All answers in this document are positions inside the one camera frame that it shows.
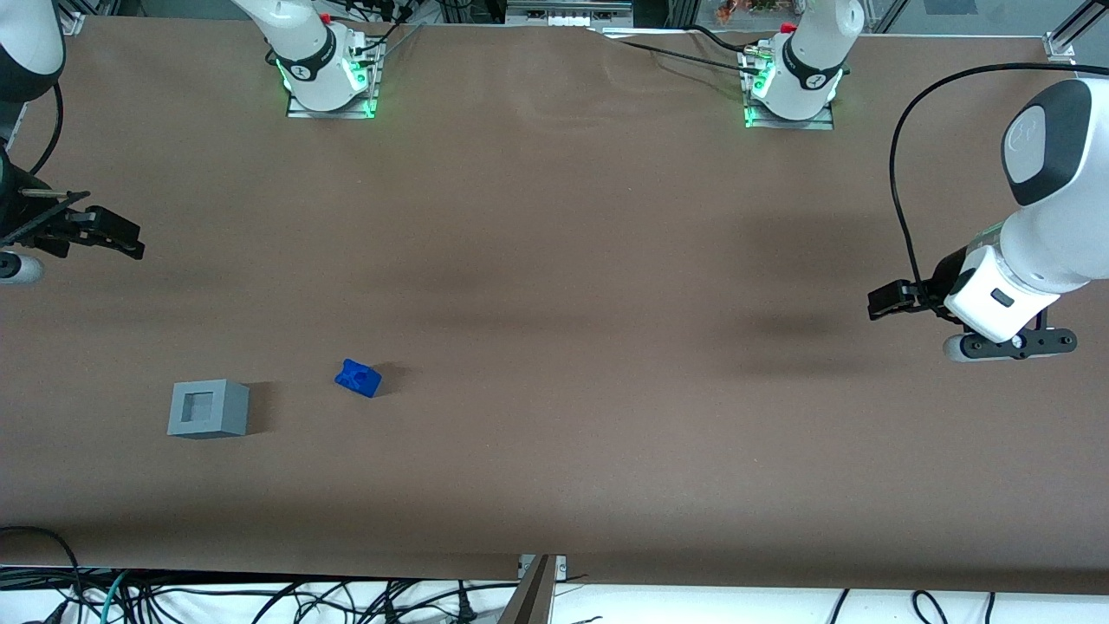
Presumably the gray cube base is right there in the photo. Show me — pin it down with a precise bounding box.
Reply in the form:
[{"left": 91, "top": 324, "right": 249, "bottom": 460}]
[{"left": 167, "top": 379, "right": 251, "bottom": 440}]

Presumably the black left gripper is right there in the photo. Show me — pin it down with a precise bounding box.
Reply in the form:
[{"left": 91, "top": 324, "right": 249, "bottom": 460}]
[{"left": 868, "top": 246, "right": 970, "bottom": 323}]

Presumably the white power strip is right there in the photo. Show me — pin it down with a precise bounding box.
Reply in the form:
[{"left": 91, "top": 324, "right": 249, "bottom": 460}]
[{"left": 506, "top": 0, "right": 635, "bottom": 29}]

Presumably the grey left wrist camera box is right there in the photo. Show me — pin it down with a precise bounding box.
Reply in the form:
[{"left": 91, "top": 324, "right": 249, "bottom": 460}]
[{"left": 944, "top": 328, "right": 1079, "bottom": 364}]

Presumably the teal cable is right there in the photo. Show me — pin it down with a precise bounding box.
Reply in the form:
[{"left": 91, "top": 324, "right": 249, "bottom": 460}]
[{"left": 90, "top": 569, "right": 133, "bottom": 624}]

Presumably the black tangled floor cable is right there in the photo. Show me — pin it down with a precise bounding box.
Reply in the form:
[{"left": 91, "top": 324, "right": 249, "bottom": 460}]
[{"left": 130, "top": 575, "right": 521, "bottom": 624}]

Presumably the blue plastic part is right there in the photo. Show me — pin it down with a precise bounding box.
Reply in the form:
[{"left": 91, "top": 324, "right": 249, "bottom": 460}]
[{"left": 334, "top": 359, "right": 383, "bottom": 400}]

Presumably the black looped floor cable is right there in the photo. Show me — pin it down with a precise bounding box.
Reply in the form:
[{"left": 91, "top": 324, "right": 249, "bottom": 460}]
[{"left": 0, "top": 524, "right": 85, "bottom": 624}]

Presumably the black cable to arm base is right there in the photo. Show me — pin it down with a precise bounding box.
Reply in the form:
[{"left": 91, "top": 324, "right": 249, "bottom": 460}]
[{"left": 598, "top": 24, "right": 768, "bottom": 77}]

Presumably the brown table cover sheet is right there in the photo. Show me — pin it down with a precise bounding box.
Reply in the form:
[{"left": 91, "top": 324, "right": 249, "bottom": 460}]
[{"left": 0, "top": 16, "right": 1109, "bottom": 597}]

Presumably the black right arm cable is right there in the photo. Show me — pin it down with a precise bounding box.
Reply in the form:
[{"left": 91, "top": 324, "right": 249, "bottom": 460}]
[{"left": 29, "top": 82, "right": 64, "bottom": 176}]

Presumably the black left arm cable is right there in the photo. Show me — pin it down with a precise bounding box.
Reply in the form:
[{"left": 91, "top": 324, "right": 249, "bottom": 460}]
[{"left": 890, "top": 62, "right": 1109, "bottom": 306}]

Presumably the aluminium profile post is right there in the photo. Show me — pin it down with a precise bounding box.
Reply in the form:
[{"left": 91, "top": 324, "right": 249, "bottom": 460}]
[{"left": 497, "top": 555, "right": 561, "bottom": 624}]

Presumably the curled black floor cable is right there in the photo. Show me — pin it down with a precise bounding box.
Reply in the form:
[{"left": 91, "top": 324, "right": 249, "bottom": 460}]
[{"left": 911, "top": 590, "right": 952, "bottom": 624}]

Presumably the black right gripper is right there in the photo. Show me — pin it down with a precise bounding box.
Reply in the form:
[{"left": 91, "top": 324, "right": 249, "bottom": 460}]
[{"left": 0, "top": 152, "right": 146, "bottom": 261}]

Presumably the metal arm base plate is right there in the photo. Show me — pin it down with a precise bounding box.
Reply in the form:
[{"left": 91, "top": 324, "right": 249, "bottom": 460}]
[
  {"left": 742, "top": 45, "right": 836, "bottom": 132},
  {"left": 285, "top": 33, "right": 386, "bottom": 120}
]

